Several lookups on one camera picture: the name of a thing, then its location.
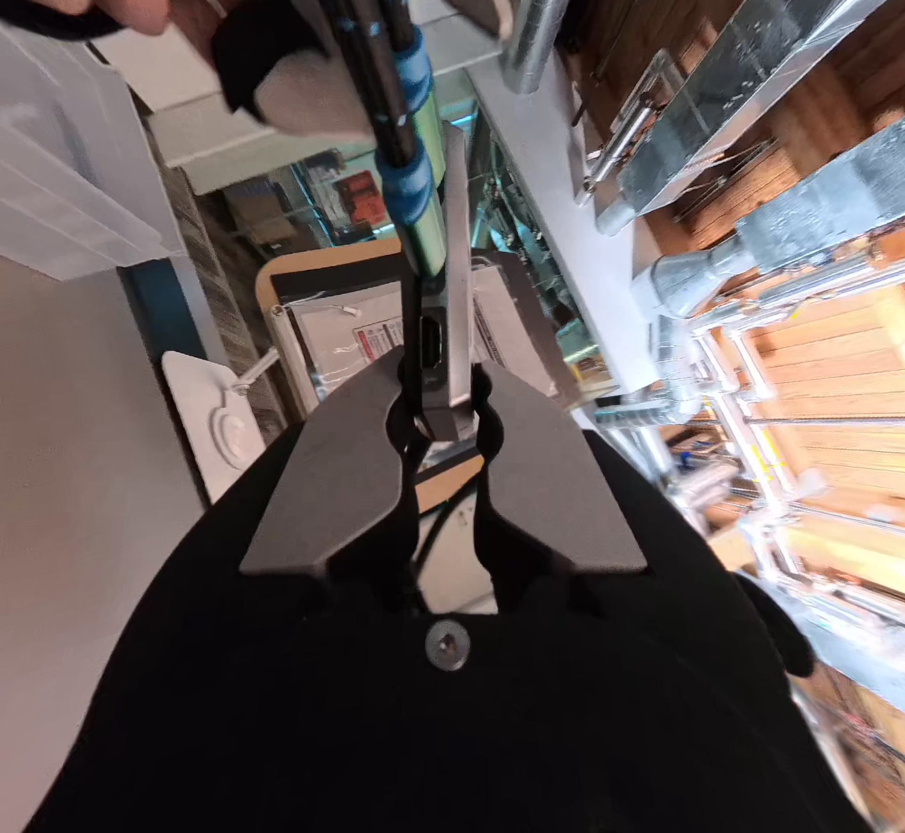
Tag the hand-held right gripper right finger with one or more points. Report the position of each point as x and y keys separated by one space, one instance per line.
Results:
x=558 y=486

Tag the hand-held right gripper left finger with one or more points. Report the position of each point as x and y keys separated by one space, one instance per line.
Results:
x=332 y=479

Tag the grey hdmi hub adapter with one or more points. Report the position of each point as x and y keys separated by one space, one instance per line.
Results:
x=456 y=324

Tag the clear plastic bin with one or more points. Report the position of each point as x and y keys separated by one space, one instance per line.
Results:
x=71 y=175

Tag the wooden framed instruction board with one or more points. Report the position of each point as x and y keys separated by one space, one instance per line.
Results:
x=332 y=338

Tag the silver rectangular duct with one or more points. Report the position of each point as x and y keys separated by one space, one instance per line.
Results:
x=742 y=69

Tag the silver tapered duct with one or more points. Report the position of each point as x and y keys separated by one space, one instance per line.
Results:
x=799 y=225

